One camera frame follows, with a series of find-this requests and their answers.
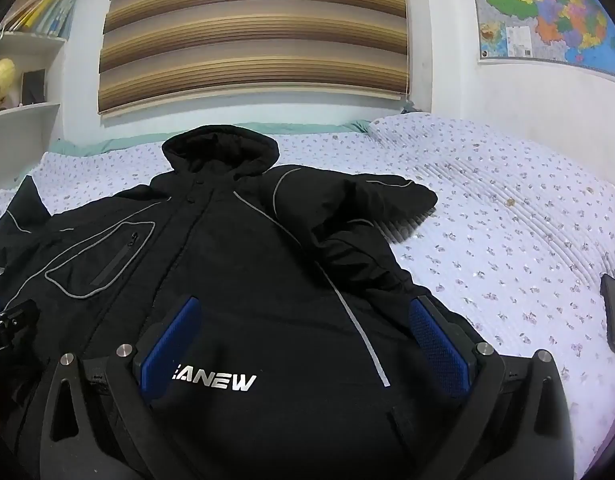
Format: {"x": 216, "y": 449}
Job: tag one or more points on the black hooded jacket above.
{"x": 227, "y": 260}

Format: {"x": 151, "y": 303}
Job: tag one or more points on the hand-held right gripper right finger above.
{"x": 437, "y": 350}

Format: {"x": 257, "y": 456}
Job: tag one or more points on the yellow globe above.
{"x": 0, "y": 82}

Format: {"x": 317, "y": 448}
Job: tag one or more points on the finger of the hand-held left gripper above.
{"x": 17, "y": 315}

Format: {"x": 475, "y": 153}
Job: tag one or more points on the striped brown window blind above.
{"x": 252, "y": 35}

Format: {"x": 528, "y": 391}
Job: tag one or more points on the white bookshelf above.
{"x": 27, "y": 45}

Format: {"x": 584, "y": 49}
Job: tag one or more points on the dark picture frame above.
{"x": 33, "y": 87}

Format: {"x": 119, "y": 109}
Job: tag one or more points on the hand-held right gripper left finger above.
{"x": 173, "y": 342}

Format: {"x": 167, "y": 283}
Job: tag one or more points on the floral quilted bedspread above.
{"x": 512, "y": 220}

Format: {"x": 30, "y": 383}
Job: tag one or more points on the colourful wall map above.
{"x": 547, "y": 5}

